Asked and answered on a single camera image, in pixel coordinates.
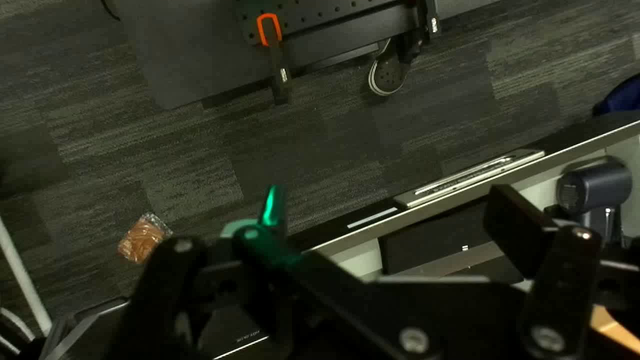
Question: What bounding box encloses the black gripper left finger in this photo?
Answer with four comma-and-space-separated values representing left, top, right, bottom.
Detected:
127, 185, 443, 360

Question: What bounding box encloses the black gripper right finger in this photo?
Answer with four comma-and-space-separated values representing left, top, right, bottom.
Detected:
485, 183, 640, 360

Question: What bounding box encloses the orange snack packet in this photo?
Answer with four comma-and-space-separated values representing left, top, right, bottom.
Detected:
116, 212, 174, 266

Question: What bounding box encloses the grey cylindrical device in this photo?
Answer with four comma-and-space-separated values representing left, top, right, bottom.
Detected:
554, 155, 634, 244

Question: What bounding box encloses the black box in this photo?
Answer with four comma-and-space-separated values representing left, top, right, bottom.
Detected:
378, 198, 497, 276

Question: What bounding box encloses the white pole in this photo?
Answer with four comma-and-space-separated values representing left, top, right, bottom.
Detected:
0, 218, 57, 338

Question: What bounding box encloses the dark blue object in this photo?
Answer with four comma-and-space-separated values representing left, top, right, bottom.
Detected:
590, 72, 640, 119

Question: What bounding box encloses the orange and black clamp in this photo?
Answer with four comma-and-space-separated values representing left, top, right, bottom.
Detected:
254, 10, 294, 105

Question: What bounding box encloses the grey caster wheel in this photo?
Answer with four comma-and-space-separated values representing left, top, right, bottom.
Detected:
364, 37, 409, 99

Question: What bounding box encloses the black wheeled cart base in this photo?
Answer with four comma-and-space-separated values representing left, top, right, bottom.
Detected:
123, 0, 499, 112

